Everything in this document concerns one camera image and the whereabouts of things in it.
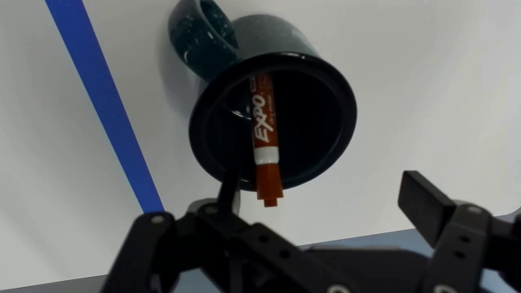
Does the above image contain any blue tape line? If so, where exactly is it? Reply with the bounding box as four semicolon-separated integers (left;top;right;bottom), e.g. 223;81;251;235
44;0;164;212

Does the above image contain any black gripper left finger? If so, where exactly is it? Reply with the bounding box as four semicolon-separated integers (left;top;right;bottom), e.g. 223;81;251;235
101;177;353;293

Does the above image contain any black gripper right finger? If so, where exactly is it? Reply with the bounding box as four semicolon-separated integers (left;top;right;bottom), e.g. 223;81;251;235
397;172;521;293

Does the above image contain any red Expo marker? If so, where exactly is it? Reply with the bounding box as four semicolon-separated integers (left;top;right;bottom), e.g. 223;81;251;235
249;74;283;208

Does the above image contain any dark green speckled mug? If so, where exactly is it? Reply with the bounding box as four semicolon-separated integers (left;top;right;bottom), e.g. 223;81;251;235
168;0;356;191

